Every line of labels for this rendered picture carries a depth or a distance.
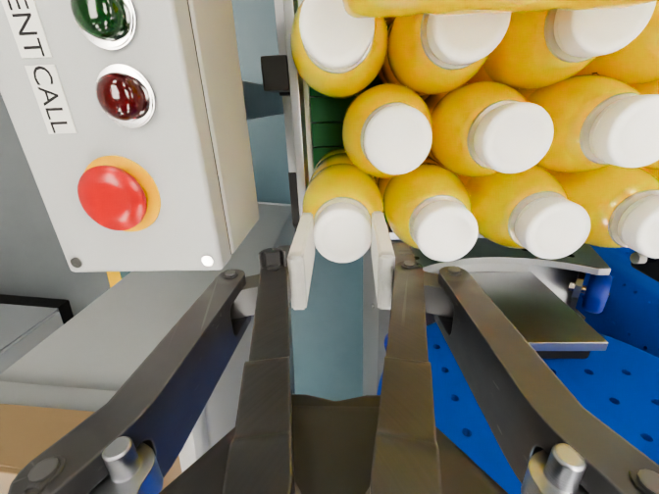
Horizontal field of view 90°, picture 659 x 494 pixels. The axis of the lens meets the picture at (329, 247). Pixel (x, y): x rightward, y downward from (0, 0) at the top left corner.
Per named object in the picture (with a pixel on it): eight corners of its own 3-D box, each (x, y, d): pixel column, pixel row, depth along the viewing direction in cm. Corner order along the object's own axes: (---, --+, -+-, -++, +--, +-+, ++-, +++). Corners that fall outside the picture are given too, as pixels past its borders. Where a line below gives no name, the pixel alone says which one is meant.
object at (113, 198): (101, 225, 20) (86, 232, 18) (80, 164, 18) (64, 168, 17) (160, 223, 19) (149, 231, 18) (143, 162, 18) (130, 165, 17)
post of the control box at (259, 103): (304, 109, 118) (164, 127, 27) (303, 96, 117) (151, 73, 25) (315, 108, 118) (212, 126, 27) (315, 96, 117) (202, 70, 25)
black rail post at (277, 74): (280, 96, 35) (263, 94, 27) (278, 64, 33) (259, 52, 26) (301, 95, 35) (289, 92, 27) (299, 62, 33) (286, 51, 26)
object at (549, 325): (441, 289, 40) (480, 365, 28) (443, 271, 39) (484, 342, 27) (527, 288, 39) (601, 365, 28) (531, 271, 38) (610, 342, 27)
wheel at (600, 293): (578, 317, 35) (601, 323, 34) (589, 279, 33) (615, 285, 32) (582, 298, 38) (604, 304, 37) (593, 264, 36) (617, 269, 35)
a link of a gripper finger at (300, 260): (306, 311, 17) (291, 311, 17) (315, 253, 23) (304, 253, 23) (302, 257, 15) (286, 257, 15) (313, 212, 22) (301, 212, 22)
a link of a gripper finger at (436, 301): (398, 288, 14) (471, 288, 14) (386, 242, 18) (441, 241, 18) (396, 318, 14) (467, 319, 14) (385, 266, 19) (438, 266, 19)
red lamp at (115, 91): (113, 121, 17) (97, 123, 16) (100, 74, 16) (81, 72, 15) (154, 120, 17) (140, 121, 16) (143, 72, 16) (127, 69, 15)
